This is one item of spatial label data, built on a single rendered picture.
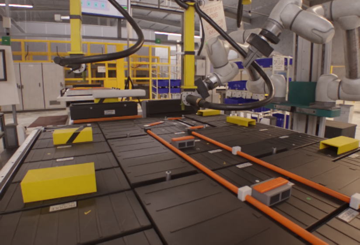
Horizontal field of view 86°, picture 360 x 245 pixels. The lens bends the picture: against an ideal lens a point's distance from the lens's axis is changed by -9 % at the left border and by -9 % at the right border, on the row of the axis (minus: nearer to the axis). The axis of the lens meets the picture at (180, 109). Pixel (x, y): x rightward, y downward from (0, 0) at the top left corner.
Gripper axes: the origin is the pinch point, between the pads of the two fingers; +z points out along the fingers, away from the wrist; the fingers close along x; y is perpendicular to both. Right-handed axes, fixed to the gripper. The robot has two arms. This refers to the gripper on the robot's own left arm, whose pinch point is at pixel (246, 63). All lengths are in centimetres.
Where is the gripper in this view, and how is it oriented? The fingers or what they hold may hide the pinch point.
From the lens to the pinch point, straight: 110.1
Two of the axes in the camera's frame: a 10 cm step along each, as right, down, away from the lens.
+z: -5.5, 7.8, 2.9
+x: -8.2, -4.6, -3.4
